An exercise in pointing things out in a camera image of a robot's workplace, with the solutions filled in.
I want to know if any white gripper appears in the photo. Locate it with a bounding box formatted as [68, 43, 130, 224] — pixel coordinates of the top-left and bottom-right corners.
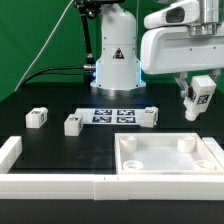
[140, 25, 224, 98]

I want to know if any white square tabletop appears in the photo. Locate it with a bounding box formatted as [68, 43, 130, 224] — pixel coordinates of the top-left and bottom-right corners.
[114, 133, 224, 175]

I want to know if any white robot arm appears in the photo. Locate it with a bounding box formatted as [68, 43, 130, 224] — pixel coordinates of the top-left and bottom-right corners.
[91, 0, 224, 96]

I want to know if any fiducial marker sheet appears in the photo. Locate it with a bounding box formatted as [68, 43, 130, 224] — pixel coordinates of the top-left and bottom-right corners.
[75, 108, 144, 125]

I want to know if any white U-shaped fence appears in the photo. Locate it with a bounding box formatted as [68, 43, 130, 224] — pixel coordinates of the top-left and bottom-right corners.
[0, 136, 224, 200]

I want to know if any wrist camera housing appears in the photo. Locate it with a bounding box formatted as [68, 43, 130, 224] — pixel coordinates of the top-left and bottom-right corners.
[144, 0, 200, 29]

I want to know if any black cable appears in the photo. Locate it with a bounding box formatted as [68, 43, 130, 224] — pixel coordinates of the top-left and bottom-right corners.
[22, 64, 98, 86]

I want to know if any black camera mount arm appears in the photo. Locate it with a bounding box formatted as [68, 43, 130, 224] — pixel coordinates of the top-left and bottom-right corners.
[73, 0, 125, 64]

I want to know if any white cable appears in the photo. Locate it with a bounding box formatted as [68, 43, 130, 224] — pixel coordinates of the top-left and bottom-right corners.
[13, 0, 75, 93]

